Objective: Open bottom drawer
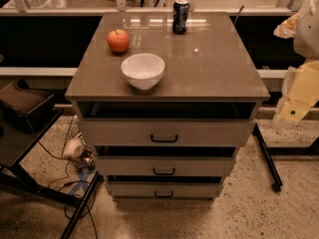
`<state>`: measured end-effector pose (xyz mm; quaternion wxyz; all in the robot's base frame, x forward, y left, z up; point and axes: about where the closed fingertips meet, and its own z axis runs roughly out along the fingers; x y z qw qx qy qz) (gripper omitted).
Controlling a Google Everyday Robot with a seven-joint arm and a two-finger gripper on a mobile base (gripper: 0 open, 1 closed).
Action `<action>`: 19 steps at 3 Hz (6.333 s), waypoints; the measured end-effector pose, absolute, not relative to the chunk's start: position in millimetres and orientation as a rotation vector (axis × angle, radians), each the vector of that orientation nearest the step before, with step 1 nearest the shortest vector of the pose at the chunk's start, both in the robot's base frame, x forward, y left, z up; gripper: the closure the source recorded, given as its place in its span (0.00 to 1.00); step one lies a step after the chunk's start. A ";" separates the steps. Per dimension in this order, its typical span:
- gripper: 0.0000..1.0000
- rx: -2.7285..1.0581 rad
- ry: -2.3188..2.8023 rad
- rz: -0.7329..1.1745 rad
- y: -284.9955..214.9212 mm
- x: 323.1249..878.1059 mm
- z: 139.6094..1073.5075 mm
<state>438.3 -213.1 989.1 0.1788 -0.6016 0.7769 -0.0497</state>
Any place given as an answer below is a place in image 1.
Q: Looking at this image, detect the grey drawer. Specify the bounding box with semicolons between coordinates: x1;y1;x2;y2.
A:
78;119;255;146
94;156;234;176
106;182;223;199

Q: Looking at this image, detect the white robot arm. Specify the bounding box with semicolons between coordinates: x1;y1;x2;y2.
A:
273;0;319;126

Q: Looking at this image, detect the grey drawer cabinet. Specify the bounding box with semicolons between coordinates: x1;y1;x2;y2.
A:
64;11;271;202

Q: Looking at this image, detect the black stand leg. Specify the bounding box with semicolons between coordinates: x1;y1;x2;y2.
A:
253;124;283;192

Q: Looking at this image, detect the dark soda can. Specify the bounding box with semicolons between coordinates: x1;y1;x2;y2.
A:
172;0;189;34

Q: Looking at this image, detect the white bowl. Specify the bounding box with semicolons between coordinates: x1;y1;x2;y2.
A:
121;53;165;90

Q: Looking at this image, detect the red apple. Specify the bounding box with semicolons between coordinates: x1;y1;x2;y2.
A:
107;29;130;53

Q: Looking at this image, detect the white round device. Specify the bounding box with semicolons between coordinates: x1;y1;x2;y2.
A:
63;137;84;159

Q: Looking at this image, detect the black side table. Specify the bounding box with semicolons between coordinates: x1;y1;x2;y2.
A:
0;109;100;239

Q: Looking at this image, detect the brown bag on table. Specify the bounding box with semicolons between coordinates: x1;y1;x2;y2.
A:
0;79;55;126

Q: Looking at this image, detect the wire mesh basket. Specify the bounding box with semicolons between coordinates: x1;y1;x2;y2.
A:
62;116;85;158

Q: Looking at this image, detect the black floor cable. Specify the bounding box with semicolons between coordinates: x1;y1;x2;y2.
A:
26;119;100;239

